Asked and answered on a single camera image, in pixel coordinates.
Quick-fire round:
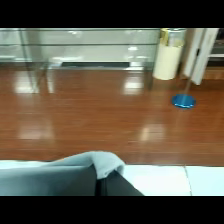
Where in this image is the blue round stand base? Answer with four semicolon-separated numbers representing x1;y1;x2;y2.
171;93;197;110

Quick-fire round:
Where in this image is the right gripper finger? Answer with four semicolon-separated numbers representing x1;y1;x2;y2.
105;169;145;197

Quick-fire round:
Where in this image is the cream cylindrical bin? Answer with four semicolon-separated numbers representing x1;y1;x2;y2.
152;28;187;81

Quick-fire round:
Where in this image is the light blue garment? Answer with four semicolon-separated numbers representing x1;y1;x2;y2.
0;150;127;197

